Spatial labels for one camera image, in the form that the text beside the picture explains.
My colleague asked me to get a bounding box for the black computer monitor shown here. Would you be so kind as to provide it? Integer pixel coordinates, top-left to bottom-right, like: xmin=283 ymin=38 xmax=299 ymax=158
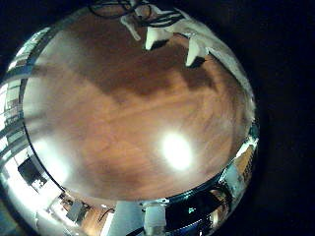
xmin=17 ymin=156 xmax=47 ymax=189

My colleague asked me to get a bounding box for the grey box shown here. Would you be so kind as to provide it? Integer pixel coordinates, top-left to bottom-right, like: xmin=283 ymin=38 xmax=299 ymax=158
xmin=65 ymin=200 xmax=89 ymax=224

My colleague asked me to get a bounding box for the black cable on left hand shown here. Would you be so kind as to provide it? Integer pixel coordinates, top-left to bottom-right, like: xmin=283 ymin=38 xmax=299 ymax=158
xmin=88 ymin=0 xmax=185 ymax=29

